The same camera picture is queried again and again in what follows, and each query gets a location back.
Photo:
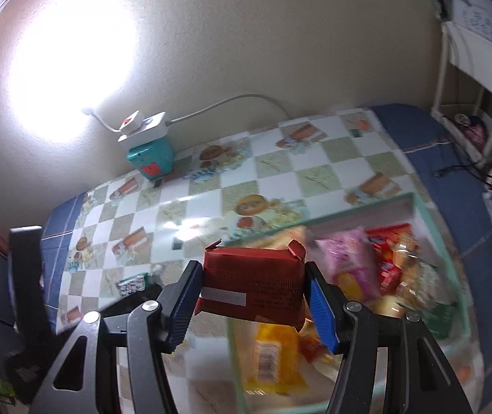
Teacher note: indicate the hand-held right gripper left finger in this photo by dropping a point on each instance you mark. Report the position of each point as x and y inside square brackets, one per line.
[183, 306]

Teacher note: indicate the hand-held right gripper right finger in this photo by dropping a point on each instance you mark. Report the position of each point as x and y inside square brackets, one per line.
[321, 315]

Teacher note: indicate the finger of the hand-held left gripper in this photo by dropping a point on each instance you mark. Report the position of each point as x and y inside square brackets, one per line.
[25, 276]
[125, 306]

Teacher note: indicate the large pink snack packet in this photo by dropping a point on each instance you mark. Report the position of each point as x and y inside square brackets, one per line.
[349, 263]

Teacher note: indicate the yellow cake packet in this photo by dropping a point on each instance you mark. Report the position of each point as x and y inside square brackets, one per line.
[271, 353]

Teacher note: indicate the pale yellow pudding cup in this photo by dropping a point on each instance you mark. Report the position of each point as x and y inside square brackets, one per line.
[386, 306]

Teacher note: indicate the maroon snack packet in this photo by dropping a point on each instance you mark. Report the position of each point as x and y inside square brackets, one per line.
[250, 284]

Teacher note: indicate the large red snack packet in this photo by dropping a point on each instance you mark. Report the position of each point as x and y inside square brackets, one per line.
[388, 246]

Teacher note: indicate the dark green snack packet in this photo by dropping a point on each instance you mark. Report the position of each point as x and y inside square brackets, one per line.
[440, 319]

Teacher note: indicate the shallow teal cardboard box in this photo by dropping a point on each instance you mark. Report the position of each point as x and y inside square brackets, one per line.
[422, 220]

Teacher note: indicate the checked printed tablecloth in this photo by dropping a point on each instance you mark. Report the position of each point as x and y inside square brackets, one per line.
[271, 172]

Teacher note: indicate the small teal box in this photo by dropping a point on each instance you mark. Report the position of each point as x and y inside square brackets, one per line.
[148, 155]

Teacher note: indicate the white gooseneck lamp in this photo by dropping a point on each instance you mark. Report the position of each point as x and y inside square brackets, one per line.
[88, 112]

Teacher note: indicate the white power strip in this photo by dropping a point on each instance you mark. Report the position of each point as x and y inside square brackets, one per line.
[151, 125]

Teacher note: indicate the purple round item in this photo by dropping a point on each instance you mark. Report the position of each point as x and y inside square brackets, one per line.
[470, 129]

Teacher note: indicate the white shelf rack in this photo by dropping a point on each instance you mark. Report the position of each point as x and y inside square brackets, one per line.
[483, 64]

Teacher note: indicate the white printed bag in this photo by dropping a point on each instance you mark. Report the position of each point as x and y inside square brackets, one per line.
[483, 26]

